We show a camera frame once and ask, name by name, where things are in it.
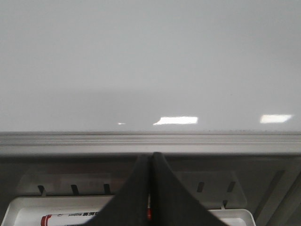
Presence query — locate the white plastic marker tray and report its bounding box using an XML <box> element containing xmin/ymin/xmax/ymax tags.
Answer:
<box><xmin>2</xmin><ymin>195</ymin><xmax>255</xmax><ymax>226</ymax></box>

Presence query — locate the red capped marker in tray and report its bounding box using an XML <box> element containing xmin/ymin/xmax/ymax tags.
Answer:
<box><xmin>40</xmin><ymin>209</ymin><xmax>99</xmax><ymax>226</ymax></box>

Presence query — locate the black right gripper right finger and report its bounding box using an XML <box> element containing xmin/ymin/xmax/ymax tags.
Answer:
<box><xmin>150</xmin><ymin>152</ymin><xmax>226</xmax><ymax>226</ymax></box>

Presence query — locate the white whiteboard with aluminium frame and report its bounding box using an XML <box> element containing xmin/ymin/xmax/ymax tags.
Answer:
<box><xmin>0</xmin><ymin>0</ymin><xmax>301</xmax><ymax>157</ymax></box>

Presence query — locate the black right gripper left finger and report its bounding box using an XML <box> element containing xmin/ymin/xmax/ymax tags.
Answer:
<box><xmin>85</xmin><ymin>155</ymin><xmax>150</xmax><ymax>226</ymax></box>

